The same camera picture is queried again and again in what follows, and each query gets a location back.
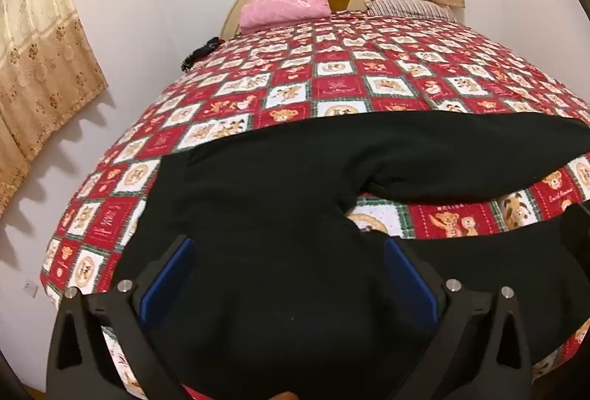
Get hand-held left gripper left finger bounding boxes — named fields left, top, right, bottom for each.
left=46, top=235, right=197, bottom=400

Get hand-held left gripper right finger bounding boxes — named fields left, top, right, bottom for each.
left=382, top=236, right=534, bottom=400

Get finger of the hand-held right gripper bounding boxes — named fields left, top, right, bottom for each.
left=559, top=203, right=590, bottom=276

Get black pants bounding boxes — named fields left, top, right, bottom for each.
left=111, top=111, right=590, bottom=397

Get red printed bear blanket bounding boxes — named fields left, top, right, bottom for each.
left=39, top=10, right=590, bottom=400

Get dark object at bed edge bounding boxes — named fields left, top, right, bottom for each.
left=181, top=37, right=224, bottom=73

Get striped pillow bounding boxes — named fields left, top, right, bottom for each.
left=366, top=0, right=457, bottom=20

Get pink folded blanket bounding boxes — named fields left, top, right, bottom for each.
left=239, top=0, right=332, bottom=34

